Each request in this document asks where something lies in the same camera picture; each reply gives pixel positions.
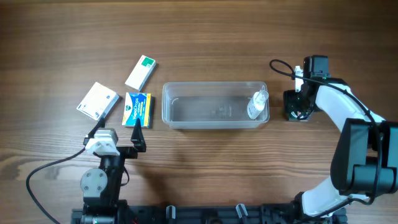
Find white box green corner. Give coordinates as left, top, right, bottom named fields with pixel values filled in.
left=125, top=55, right=157, bottom=91

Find black cable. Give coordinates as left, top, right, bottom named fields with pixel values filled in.
left=25, top=147, right=87, bottom=224
left=269, top=58, right=383, bottom=206

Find blue yellow VapoDrops box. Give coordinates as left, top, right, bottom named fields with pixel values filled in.
left=122, top=92, right=152, bottom=128

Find right black cable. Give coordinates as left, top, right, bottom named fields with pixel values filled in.
left=269, top=58, right=383, bottom=206

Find clear spray bottle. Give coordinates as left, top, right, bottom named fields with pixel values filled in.
left=247, top=90, right=269, bottom=119

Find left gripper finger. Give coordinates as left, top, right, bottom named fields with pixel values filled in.
left=83, top=118, right=105, bottom=145
left=131, top=118, right=147, bottom=152

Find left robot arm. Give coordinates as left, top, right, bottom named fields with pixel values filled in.
left=71, top=118, right=146, bottom=224

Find clear plastic container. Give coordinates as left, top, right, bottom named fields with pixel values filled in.
left=162, top=82, right=270, bottom=129

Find white medicine box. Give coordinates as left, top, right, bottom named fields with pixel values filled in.
left=76, top=82, right=119, bottom=121

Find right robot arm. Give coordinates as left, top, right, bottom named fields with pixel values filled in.
left=284, top=55, right=397, bottom=223

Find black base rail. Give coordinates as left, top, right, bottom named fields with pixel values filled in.
left=70, top=203, right=346, bottom=224

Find left black cable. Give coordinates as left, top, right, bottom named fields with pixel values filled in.
left=25, top=147, right=87, bottom=224

